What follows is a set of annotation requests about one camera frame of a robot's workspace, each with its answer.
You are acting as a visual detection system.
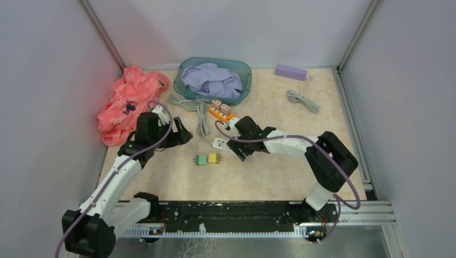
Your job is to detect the lavender cloth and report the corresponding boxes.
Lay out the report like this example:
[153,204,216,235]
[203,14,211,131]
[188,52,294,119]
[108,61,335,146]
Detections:
[181,63,244,99]

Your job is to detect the green plug adapter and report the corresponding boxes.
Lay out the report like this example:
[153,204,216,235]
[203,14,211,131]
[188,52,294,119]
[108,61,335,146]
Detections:
[193,155,208,166]

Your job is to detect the white power strip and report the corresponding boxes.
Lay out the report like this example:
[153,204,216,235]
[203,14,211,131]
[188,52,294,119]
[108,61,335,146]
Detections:
[212,138,230,151]

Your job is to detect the teal plastic basket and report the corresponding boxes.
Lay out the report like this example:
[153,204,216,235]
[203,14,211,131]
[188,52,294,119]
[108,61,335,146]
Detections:
[174,58,252,105]

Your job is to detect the yellow plug adapter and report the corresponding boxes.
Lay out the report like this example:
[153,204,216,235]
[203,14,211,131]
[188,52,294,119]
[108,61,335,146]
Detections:
[208,153,223,164]

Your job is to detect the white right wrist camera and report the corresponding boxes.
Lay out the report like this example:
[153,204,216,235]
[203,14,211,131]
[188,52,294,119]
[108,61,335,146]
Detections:
[227,117,240,139]

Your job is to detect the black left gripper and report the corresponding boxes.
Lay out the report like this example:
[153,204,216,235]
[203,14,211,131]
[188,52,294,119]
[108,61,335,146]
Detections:
[151,116,193,149]

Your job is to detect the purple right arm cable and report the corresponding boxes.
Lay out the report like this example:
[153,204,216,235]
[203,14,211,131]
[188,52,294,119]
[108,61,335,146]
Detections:
[214,120,361,245]

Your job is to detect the grey cable of orange strip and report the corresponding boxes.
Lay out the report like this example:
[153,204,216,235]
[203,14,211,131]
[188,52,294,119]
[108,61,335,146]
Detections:
[167,93,211,112]

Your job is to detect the orange power strip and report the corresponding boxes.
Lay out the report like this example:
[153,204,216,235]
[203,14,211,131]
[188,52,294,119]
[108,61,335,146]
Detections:
[209,105,237,123]

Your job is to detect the grey cable of white strip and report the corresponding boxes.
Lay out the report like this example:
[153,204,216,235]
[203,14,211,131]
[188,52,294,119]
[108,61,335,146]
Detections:
[196,102,215,143]

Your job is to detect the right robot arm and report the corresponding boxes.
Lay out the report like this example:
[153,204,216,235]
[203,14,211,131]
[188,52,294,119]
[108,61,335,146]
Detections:
[224,116,360,221]

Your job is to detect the pink printed garment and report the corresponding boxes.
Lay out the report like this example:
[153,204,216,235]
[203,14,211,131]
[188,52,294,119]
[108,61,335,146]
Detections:
[97,66,170,147]

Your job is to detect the pink plug adapter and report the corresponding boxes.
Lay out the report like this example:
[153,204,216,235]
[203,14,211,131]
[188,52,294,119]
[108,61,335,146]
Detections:
[220,103,231,115]
[212,99,223,110]

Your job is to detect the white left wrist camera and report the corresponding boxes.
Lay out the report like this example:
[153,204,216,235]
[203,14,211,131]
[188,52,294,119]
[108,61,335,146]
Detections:
[151,105,169,126]

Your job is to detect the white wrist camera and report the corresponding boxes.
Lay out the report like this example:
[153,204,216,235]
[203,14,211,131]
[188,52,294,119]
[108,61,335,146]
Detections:
[151,105,169,126]
[227,117,240,139]

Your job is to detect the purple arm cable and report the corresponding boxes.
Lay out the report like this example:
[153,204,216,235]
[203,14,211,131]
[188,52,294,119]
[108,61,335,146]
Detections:
[214,120,361,245]
[54,100,174,258]

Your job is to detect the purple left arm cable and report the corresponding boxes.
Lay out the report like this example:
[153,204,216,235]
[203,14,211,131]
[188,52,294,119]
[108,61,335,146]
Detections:
[54,100,174,258]

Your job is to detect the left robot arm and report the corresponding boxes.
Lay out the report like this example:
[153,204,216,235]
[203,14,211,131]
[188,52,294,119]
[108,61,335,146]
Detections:
[58,111,193,257]

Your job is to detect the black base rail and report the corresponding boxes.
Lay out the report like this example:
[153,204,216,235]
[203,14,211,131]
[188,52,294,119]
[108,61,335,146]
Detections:
[140,201,337,233]

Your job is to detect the grey cable of purple strip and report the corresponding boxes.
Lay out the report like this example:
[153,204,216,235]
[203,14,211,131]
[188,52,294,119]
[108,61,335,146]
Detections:
[287,76,321,114]

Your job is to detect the purple power strip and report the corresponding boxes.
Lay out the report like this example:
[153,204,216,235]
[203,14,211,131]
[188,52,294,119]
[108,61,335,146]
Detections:
[274,64,308,81]

